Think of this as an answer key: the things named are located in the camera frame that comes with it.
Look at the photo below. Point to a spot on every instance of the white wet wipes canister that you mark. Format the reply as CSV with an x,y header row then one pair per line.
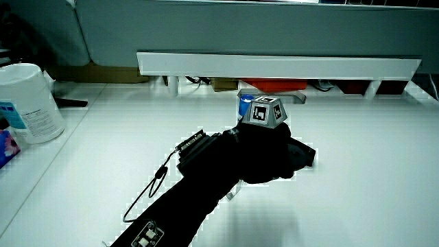
x,y
31,103

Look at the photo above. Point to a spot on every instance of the person's left forearm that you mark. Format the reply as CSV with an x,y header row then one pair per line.
x,y
195,185

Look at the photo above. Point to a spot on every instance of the orange box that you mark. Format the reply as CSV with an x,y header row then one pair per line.
x,y
274,84

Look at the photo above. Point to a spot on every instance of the white monitor riser shelf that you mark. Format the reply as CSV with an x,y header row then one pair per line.
x,y
274,67

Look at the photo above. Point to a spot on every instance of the brown cardboard box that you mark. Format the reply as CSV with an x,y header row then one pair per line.
x,y
99,73

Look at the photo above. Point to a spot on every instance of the narrow grey partition panel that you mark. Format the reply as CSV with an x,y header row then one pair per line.
x,y
51,31

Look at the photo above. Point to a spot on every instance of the person's left hand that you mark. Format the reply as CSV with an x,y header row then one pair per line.
x,y
264,151

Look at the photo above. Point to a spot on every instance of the wide grey partition panel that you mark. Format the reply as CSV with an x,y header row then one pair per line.
x,y
257,27

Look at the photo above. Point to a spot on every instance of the blue-capped white glue bottle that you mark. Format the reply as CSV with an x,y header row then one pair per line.
x,y
244,103

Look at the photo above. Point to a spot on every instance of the small brown box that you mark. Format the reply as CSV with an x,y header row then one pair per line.
x,y
224,84

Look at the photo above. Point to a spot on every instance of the black stapler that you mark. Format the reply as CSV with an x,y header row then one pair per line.
x,y
303,154

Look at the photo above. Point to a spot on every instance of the dark red box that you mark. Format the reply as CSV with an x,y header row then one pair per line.
x,y
353,87

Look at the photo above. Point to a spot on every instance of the floral tissue pack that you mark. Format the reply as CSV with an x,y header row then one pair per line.
x,y
7,149

